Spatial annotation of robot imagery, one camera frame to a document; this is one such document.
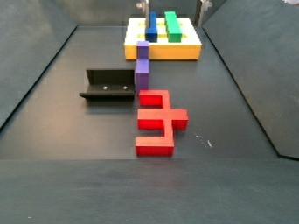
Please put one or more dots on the blue bar block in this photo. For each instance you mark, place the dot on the blue bar block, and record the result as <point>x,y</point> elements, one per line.
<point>151,28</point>

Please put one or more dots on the green bar block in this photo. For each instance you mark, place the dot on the green bar block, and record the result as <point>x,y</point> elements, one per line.
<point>172,27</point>

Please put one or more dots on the black angle bracket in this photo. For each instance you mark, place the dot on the black angle bracket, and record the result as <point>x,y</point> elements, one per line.
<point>109,83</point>

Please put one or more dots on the red puzzle block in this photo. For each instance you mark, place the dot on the red puzzle block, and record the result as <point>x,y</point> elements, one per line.
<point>157,116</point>

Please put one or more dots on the yellow slotted board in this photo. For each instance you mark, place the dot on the yellow slotted board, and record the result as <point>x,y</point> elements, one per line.
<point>161,50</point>

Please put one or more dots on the purple puzzle block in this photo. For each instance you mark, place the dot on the purple puzzle block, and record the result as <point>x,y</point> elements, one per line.
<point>141,65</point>

